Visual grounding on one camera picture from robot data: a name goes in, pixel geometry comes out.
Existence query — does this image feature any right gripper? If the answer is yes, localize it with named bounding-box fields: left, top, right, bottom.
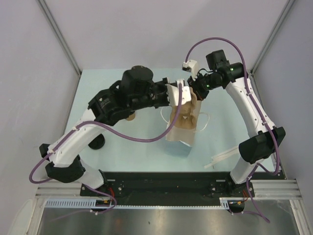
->
left=187, top=71, right=221, bottom=101

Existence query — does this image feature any brown cardboard cup carrier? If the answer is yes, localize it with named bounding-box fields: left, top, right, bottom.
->
left=175, top=88, right=198, bottom=130

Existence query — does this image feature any light blue paper bag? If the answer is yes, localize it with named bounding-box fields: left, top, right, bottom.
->
left=164, top=101, right=210, bottom=157

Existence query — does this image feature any white straw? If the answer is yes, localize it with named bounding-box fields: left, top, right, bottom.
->
left=212, top=146, right=239, bottom=160
left=203, top=156, right=238, bottom=171
left=211, top=154, right=233, bottom=163

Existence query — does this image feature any brown paper coffee cup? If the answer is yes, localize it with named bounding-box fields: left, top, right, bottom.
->
left=126, top=113, right=135, bottom=121

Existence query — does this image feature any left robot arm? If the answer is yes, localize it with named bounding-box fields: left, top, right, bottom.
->
left=40, top=66, right=181, bottom=196

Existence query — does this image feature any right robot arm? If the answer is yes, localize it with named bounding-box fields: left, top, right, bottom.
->
left=182, top=50, right=286, bottom=196

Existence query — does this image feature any light blue table mat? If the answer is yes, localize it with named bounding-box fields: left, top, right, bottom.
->
left=66, top=69, right=249, bottom=172

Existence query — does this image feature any stack of black lids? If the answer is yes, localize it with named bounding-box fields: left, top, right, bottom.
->
left=88, top=134, right=105, bottom=150

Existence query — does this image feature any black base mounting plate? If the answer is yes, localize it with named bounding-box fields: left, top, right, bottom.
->
left=80, top=172, right=247, bottom=207

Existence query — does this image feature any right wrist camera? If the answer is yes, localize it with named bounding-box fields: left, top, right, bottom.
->
left=182, top=60, right=200, bottom=81

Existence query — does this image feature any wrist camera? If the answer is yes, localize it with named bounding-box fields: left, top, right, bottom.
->
left=166, top=79, right=192, bottom=106
left=182, top=60, right=200, bottom=81

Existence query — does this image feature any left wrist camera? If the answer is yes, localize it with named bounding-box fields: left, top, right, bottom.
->
left=166, top=79, right=192, bottom=106

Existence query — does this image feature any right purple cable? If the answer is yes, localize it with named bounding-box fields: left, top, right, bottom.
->
left=185, top=36, right=281, bottom=223

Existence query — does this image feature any aluminium frame rail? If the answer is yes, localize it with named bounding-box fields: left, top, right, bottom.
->
left=252, top=180, right=302, bottom=200

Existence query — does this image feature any white slotted cable duct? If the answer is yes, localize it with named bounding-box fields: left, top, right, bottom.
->
left=45, top=198, right=229, bottom=210

